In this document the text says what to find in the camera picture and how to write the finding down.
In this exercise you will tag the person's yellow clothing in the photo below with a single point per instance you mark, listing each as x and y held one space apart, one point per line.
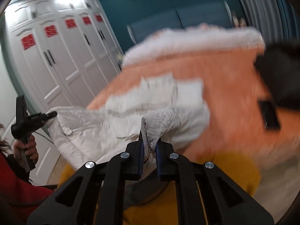
234 168

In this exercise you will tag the person's left forearm red sleeve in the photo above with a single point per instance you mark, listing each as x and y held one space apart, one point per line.
16 192

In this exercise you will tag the red paper decoration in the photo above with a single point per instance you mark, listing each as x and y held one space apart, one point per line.
99 18
86 20
70 23
50 30
28 41

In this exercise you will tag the white door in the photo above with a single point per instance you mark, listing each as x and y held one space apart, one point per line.
14 93

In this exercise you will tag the dark cloth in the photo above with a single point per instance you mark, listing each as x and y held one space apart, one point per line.
281 75

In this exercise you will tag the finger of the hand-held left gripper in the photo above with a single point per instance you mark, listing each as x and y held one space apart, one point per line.
49 116

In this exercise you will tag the white quilted zip jacket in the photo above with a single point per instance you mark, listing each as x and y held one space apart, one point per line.
93 126

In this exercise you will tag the person's left hand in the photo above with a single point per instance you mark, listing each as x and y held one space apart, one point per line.
31 153

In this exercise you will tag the blue upholstered headboard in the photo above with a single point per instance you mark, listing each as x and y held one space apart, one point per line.
164 21

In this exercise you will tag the orange plush blanket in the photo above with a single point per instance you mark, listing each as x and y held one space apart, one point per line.
234 86

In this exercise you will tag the grey curtain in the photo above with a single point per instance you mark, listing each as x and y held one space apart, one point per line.
264 11

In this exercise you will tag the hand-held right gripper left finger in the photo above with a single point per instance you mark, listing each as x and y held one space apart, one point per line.
140 150

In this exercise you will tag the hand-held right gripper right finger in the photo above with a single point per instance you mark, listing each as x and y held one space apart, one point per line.
159 157

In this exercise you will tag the pale pink duvet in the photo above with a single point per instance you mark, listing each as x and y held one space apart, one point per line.
187 42

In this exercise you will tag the white panelled wardrobe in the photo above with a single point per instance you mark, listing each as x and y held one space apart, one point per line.
58 58

